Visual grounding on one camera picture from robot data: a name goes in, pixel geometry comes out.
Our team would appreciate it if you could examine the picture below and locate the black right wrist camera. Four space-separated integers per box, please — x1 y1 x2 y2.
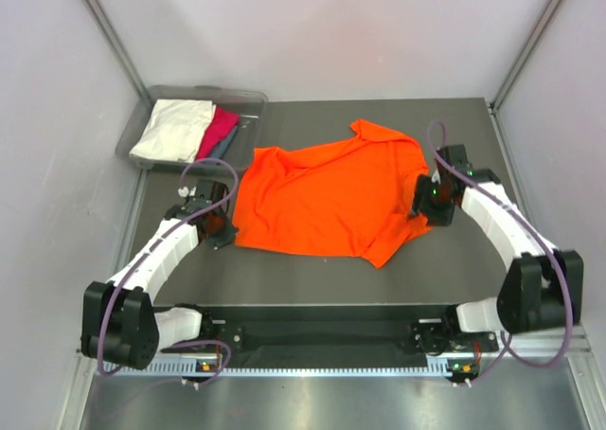
437 144 472 176

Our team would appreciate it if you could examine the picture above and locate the white folded t shirt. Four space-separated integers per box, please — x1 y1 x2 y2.
129 99 216 163

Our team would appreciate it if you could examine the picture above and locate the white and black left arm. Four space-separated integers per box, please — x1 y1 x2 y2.
80 179 237 370

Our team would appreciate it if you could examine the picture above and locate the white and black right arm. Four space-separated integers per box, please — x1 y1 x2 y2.
410 169 583 350

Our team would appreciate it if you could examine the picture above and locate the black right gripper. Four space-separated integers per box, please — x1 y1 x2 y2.
407 174 455 226

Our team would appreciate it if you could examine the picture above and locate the clear plastic bin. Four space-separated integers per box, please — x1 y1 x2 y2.
115 85 268 172

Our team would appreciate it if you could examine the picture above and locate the orange t shirt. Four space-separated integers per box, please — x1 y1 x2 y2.
233 119 431 268

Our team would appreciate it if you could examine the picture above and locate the aluminium frame rail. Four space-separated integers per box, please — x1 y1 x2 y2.
75 334 593 360

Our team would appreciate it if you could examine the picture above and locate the crimson folded t shirt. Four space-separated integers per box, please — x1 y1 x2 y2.
195 108 239 159

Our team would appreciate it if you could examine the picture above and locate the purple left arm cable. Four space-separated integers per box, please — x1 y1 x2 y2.
96 157 240 389

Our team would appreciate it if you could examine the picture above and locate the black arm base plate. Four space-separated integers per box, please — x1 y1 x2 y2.
160 304 503 358

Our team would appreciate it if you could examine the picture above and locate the blue grey folded t shirt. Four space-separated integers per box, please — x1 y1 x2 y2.
208 126 238 159

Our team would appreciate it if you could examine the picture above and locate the grey slotted cable duct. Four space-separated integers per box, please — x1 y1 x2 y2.
116 356 478 378

